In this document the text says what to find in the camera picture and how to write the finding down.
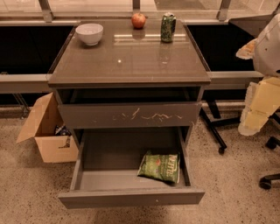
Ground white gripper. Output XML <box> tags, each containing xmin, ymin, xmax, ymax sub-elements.
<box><xmin>235</xmin><ymin>38</ymin><xmax>280</xmax><ymax>137</ymax></box>

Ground green jalapeno chip bag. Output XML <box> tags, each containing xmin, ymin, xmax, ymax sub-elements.
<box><xmin>137</xmin><ymin>151</ymin><xmax>180</xmax><ymax>184</ymax></box>

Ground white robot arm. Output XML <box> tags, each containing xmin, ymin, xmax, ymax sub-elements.
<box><xmin>235</xmin><ymin>14</ymin><xmax>280</xmax><ymax>136</ymax></box>

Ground closed top drawer front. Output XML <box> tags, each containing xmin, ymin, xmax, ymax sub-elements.
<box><xmin>58</xmin><ymin>102</ymin><xmax>201</xmax><ymax>129</ymax></box>

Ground grey drawer cabinet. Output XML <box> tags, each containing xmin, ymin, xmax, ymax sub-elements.
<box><xmin>46</xmin><ymin>18</ymin><xmax>212</xmax><ymax>210</ymax></box>

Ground open middle drawer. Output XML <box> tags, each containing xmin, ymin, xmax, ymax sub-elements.
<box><xmin>59</xmin><ymin>127</ymin><xmax>205</xmax><ymax>208</ymax></box>

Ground black table stand legs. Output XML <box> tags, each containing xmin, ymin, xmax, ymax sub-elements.
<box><xmin>199</xmin><ymin>100</ymin><xmax>241</xmax><ymax>155</ymax></box>

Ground black office chair base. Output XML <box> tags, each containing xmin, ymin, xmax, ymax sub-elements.
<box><xmin>258</xmin><ymin>112</ymin><xmax>280</xmax><ymax>191</ymax></box>

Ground green soda can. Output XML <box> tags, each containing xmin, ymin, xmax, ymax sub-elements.
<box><xmin>161</xmin><ymin>12</ymin><xmax>177</xmax><ymax>43</ymax></box>

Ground red apple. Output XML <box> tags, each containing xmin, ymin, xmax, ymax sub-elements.
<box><xmin>131</xmin><ymin>13</ymin><xmax>146</xmax><ymax>29</ymax></box>

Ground white ceramic bowl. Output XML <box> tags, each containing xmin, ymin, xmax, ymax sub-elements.
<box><xmin>75</xmin><ymin>23</ymin><xmax>103</xmax><ymax>46</ymax></box>

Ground items inside cardboard box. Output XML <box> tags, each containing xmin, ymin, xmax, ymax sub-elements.
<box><xmin>54</xmin><ymin>125</ymin><xmax>72</xmax><ymax>148</ymax></box>

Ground open cardboard box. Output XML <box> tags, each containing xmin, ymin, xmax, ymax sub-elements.
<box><xmin>17</xmin><ymin>93</ymin><xmax>79</xmax><ymax>163</ymax></box>

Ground metal window railing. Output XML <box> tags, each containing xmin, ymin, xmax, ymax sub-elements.
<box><xmin>0</xmin><ymin>0</ymin><xmax>279</xmax><ymax>24</ymax></box>

